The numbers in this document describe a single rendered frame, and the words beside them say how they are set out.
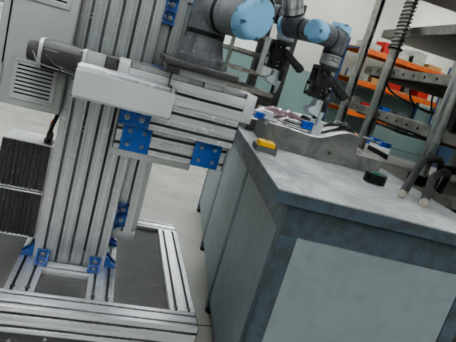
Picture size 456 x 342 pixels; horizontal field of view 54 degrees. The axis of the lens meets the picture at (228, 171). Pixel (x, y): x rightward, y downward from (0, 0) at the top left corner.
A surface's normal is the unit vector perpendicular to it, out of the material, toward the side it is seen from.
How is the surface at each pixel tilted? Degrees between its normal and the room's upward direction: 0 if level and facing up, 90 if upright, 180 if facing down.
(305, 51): 90
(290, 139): 90
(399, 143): 90
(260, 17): 97
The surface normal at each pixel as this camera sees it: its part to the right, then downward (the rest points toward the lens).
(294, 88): 0.26, 0.30
